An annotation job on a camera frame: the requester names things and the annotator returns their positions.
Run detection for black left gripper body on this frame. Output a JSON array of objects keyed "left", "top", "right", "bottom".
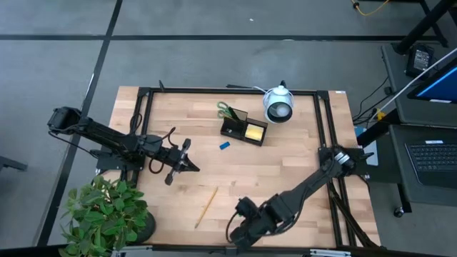
[{"left": 155, "top": 138, "right": 192, "bottom": 186}]

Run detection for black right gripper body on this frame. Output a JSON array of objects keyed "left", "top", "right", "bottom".
[{"left": 230, "top": 196, "right": 283, "bottom": 249}]

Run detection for yellow pencil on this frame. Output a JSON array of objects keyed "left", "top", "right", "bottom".
[{"left": 194, "top": 186, "right": 220, "bottom": 230}]

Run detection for green-handled scissors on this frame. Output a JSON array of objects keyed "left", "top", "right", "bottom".
[{"left": 216, "top": 101, "right": 233, "bottom": 120}]

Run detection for yellow sticky note pad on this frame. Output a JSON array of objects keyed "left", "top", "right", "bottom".
[{"left": 244, "top": 124, "right": 265, "bottom": 142}]

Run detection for black mesh desk organizer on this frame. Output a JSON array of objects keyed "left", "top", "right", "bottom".
[{"left": 219, "top": 106, "right": 268, "bottom": 147}]

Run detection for black plant pot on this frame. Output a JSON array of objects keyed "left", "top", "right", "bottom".
[{"left": 124, "top": 210, "right": 157, "bottom": 246}]

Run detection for green leafy plant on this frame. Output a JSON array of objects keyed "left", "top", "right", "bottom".
[{"left": 59, "top": 174, "right": 151, "bottom": 257}]

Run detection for white paper sheet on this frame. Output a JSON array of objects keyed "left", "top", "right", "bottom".
[{"left": 356, "top": 126, "right": 379, "bottom": 167}]

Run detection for grey stand foot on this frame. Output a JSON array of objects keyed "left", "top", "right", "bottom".
[{"left": 0, "top": 155, "right": 29, "bottom": 172}]

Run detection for grey laptop desk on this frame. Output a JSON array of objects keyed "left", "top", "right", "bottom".
[{"left": 388, "top": 123, "right": 457, "bottom": 208}]

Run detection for black laptop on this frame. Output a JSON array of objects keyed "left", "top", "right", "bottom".
[{"left": 405, "top": 138, "right": 457, "bottom": 188}]

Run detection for grey monitor desk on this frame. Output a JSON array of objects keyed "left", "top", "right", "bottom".
[{"left": 380, "top": 42, "right": 457, "bottom": 129}]

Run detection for computer monitor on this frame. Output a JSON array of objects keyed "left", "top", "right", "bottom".
[{"left": 406, "top": 56, "right": 457, "bottom": 104}]

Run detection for black power adapter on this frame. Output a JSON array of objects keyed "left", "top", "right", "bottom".
[{"left": 406, "top": 44, "right": 436, "bottom": 79}]

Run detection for black stand leg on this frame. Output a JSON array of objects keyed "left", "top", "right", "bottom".
[{"left": 396, "top": 0, "right": 457, "bottom": 54}]

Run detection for black metal table frame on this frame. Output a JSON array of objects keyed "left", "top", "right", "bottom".
[{"left": 119, "top": 85, "right": 381, "bottom": 256}]

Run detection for silver metal bracket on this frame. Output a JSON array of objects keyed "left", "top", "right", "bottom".
[{"left": 308, "top": 248, "right": 353, "bottom": 257}]

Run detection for white cable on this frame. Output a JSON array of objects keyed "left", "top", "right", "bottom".
[{"left": 369, "top": 46, "right": 457, "bottom": 121}]

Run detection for yellow cable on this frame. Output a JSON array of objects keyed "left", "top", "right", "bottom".
[{"left": 351, "top": 0, "right": 391, "bottom": 17}]

